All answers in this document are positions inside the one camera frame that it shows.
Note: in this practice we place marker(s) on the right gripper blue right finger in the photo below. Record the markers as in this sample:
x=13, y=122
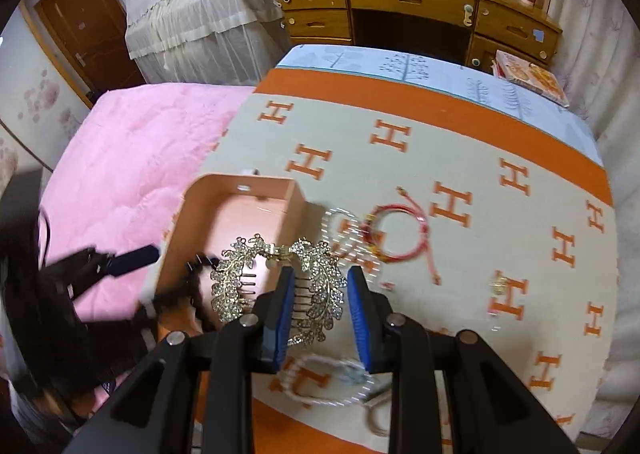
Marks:
x=368, y=313

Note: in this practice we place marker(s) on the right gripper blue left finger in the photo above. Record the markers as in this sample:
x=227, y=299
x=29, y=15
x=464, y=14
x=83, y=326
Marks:
x=277, y=314

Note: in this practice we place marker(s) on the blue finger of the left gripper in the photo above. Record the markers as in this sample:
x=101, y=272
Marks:
x=120, y=265

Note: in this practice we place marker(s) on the gold earring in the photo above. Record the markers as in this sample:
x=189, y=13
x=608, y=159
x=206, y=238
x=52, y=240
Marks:
x=500, y=285

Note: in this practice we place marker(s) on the peach plastic jewelry box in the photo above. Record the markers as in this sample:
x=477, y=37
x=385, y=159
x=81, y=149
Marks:
x=219, y=208

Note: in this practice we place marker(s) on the pink quilt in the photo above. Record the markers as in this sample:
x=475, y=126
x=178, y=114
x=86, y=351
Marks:
x=120, y=182

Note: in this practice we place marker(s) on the orange H pattern blanket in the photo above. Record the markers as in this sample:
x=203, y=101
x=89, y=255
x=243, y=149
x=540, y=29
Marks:
x=431, y=195

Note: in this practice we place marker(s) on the brown wooden door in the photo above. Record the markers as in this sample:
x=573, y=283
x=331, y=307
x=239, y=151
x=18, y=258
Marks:
x=91, y=36

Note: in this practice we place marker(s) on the blue patterned bed sheet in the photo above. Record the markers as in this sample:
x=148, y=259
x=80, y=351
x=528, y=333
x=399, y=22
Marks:
x=452, y=79

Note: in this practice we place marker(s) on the lace covered furniture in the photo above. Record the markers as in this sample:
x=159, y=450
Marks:
x=230, y=42

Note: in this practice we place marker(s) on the wooden desk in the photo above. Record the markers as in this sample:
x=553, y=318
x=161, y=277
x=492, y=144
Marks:
x=465, y=32

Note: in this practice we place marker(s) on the white curtain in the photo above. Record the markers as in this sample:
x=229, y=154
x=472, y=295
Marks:
x=598, y=65

